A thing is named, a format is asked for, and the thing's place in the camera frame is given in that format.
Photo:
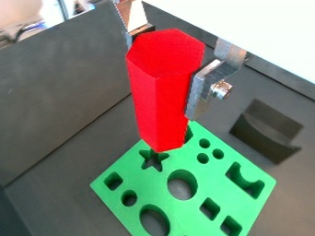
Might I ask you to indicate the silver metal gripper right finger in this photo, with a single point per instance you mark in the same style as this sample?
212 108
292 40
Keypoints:
208 82

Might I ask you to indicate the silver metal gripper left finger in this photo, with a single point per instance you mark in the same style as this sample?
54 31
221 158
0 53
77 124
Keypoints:
133 19

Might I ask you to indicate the red hexagonal prism block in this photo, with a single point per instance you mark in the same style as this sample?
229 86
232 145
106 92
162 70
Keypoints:
161 61

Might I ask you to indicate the green shape sorter board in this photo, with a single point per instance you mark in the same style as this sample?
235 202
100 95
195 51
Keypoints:
203 187

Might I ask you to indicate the dark grey bracket block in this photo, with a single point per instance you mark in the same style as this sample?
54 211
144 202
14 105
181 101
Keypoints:
268 131

